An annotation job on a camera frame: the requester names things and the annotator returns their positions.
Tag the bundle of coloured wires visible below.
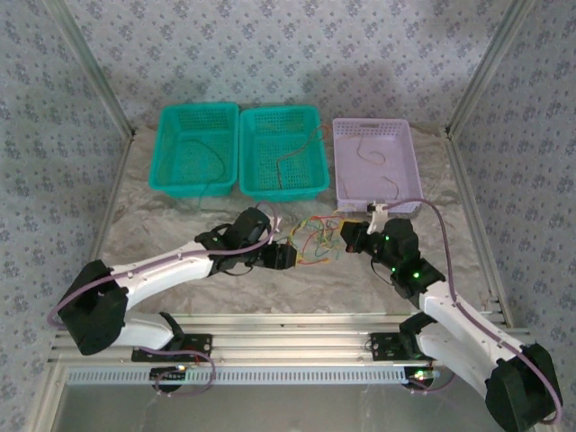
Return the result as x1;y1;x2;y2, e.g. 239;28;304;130
300;217;346;266

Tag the red wire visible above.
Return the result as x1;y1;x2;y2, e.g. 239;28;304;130
274;124;332;190
314;215;344;253

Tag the thin olive yellow wire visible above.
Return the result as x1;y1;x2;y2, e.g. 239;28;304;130
356;133;387;167
381;175;402;200

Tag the lavender plastic basket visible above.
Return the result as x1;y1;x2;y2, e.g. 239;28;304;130
331;117;425;213

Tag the teal plastic mesh basket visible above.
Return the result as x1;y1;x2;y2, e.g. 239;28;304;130
238;105;331;203
148;102;240;200

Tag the small black controller board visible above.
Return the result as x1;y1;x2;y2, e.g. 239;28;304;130
149;366;189;392
402;366;441;392

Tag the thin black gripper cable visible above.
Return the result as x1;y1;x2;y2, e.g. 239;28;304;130
368;258;398;288
219;263;254;279

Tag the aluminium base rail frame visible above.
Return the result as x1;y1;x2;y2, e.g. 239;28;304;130
49;312;535;368

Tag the aluminium table side rail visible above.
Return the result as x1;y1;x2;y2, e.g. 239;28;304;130
74;132;136;316
445;132;517;328

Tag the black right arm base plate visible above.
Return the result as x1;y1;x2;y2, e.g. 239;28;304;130
369;331;406;361

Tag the slotted grey cable duct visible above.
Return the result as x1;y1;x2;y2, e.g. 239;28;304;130
65;366;440;387

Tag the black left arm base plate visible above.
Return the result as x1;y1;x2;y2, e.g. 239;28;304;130
131;332;213;364

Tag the aluminium frame post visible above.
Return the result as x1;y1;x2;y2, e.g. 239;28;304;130
42;0;139;139
444;0;539;136

